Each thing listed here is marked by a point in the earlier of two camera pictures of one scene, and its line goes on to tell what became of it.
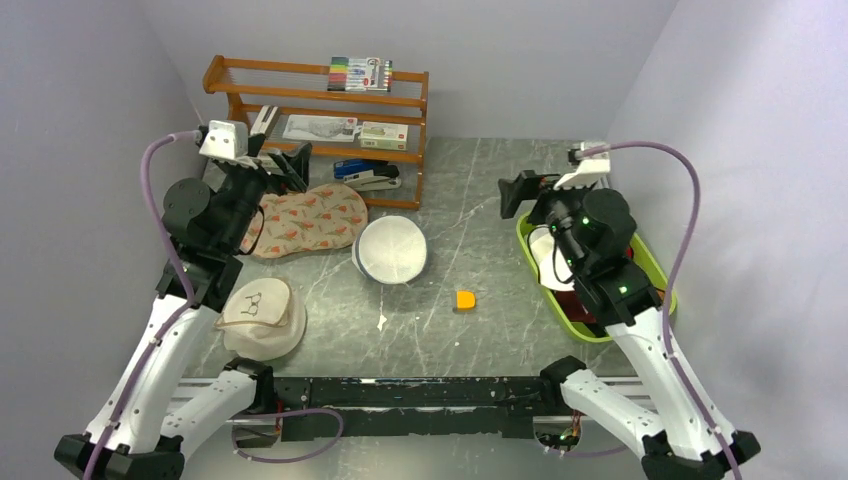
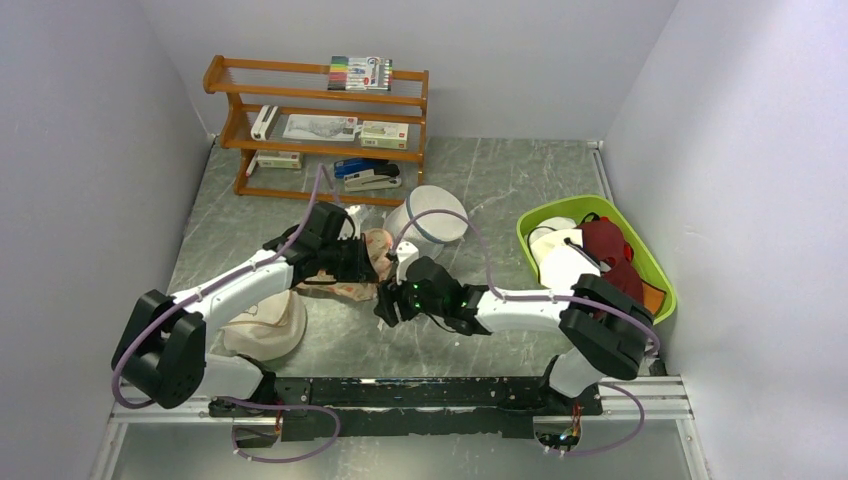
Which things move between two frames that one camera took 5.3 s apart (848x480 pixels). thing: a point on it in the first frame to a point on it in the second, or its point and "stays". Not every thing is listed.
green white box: x=384 y=135 stays
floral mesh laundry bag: x=327 y=216 to x=378 y=244
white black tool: x=265 y=120 stays
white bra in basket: x=554 y=270 stays
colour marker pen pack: x=359 y=74 stays
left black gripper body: x=243 y=188 to x=345 y=258
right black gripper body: x=557 y=208 to x=408 y=302
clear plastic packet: x=321 y=127 stays
